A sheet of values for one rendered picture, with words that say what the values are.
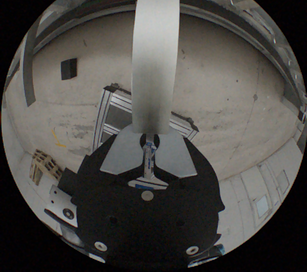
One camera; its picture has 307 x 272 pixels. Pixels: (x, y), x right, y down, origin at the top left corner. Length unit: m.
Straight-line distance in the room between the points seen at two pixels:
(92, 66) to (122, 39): 0.37
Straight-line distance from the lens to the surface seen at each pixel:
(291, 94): 2.73
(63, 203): 0.33
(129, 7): 0.92
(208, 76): 1.06
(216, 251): 0.64
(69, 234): 0.48
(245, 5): 0.36
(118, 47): 0.99
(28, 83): 0.25
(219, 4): 0.35
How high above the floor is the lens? 0.93
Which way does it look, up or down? 60 degrees down
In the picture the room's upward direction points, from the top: 180 degrees clockwise
